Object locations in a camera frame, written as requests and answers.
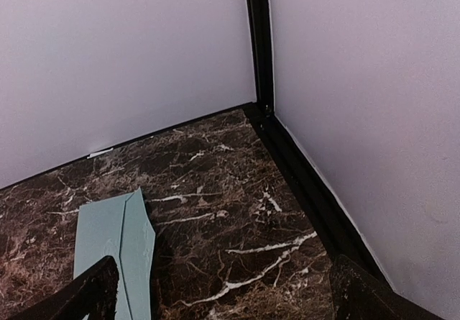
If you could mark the black right corner frame post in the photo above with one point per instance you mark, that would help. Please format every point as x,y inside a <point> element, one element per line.
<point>261,37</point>

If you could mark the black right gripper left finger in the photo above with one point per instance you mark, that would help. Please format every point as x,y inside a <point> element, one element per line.
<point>92,295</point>

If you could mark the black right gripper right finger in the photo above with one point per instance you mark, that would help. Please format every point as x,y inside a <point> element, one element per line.
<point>358,295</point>

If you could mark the light blue paper envelope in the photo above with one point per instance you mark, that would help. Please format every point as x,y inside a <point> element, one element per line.
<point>119,227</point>

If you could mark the black table edge rail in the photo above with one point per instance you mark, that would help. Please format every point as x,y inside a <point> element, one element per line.
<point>338,235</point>

